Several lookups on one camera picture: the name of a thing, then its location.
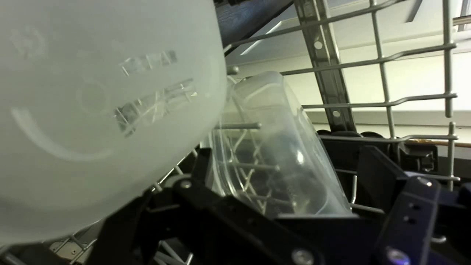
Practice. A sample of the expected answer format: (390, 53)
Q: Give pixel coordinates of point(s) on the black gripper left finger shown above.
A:
(221, 225)

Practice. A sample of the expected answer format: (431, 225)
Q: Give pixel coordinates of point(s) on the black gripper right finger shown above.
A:
(421, 221)

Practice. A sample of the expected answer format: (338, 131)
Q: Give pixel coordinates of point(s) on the clear plastic bowl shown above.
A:
(288, 156)

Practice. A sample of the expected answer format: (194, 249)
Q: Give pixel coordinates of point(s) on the frosted grey plastic container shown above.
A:
(88, 112)

